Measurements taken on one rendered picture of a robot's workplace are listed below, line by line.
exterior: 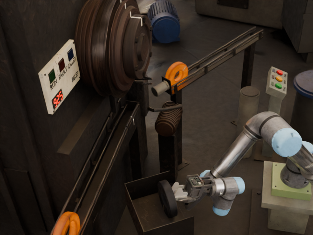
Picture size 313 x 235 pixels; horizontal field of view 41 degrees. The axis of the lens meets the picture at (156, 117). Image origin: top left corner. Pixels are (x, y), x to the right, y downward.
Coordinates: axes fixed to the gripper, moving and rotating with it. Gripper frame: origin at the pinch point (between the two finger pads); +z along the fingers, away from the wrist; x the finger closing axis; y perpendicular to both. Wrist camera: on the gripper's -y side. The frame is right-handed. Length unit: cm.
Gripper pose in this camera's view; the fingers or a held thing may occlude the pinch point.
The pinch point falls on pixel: (167, 195)
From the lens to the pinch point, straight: 174.3
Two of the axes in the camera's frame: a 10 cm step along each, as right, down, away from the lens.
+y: 2.1, -8.2, -5.3
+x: 3.4, 5.7, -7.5
